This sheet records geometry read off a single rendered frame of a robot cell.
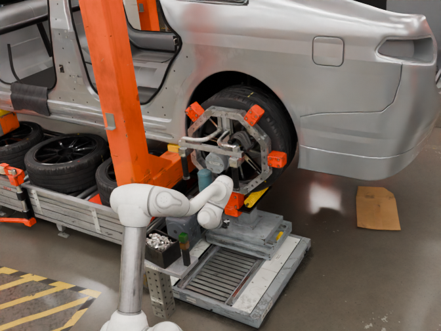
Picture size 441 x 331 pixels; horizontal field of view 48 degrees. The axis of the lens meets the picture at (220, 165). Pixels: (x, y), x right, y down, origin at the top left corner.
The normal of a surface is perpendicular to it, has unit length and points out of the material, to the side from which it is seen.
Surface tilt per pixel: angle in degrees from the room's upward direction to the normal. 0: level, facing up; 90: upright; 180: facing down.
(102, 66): 90
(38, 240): 0
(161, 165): 90
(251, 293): 0
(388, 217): 2
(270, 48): 90
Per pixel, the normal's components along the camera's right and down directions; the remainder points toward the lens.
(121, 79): 0.86, 0.18
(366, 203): -0.09, -0.86
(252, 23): -0.51, 0.31
